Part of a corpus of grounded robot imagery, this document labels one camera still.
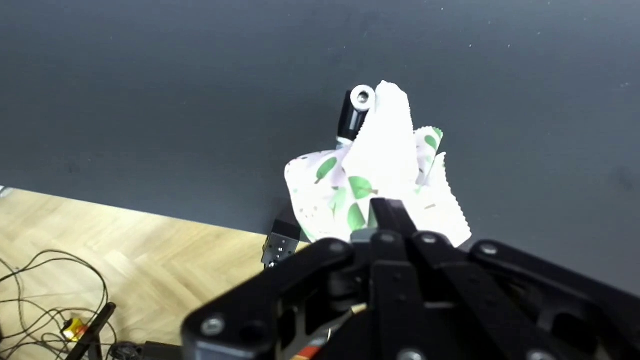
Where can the black rod with white tip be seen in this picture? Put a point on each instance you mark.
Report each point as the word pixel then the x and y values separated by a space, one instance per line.
pixel 350 117

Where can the small yellow object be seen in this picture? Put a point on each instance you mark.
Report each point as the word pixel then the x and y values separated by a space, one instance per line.
pixel 75 327

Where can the white cloth with green leaves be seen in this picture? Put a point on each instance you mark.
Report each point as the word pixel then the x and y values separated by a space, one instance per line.
pixel 391 152

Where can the black tripod leg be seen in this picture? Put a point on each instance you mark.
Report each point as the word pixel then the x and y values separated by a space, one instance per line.
pixel 97 330

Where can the black rod base clamp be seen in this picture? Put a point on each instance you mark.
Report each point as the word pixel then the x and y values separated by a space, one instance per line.
pixel 282 243

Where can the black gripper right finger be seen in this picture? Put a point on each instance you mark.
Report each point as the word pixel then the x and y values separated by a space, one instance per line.
pixel 520 300

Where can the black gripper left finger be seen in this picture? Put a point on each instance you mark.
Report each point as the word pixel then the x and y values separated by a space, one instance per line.
pixel 346 300

